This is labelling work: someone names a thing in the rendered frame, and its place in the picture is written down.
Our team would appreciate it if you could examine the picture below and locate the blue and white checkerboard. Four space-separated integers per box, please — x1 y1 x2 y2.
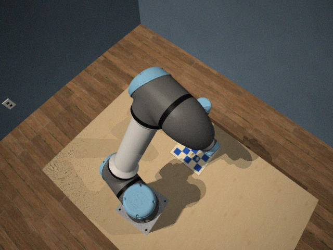
170 143 216 175

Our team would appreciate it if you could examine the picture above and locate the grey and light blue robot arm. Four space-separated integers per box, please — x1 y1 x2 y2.
99 67 221 223

